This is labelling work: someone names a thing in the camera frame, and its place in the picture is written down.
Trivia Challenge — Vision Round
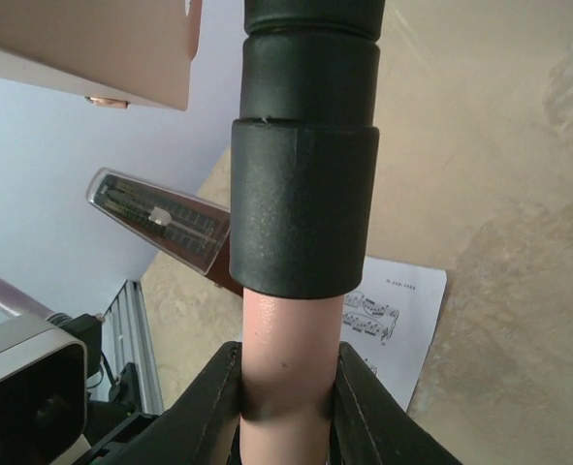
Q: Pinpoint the aluminium left corner frame post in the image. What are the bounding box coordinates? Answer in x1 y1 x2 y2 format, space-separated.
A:
104 281 164 415

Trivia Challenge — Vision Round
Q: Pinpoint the brown wooden metronome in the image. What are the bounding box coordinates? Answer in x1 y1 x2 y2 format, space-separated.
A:
206 235 243 297

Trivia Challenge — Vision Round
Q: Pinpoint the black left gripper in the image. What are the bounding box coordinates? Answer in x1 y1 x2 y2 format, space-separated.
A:
72 314 156 464

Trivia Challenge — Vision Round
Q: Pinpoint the white sheet music page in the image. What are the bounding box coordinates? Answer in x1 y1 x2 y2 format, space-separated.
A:
341 257 447 410

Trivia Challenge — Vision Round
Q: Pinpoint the pink music stand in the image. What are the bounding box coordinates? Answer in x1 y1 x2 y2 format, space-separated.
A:
0 1 384 464

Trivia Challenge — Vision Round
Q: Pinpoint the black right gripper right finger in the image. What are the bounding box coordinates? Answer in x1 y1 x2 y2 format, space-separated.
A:
329 342 461 465

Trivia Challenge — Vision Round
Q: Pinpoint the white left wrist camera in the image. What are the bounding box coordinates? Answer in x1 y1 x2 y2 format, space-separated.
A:
0 265 89 465

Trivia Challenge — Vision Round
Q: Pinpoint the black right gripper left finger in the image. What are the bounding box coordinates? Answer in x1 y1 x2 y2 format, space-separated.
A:
86 341 241 464

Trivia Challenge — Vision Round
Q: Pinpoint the clear plastic metronome cover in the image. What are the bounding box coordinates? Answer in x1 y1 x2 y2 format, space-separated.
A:
86 168 230 275

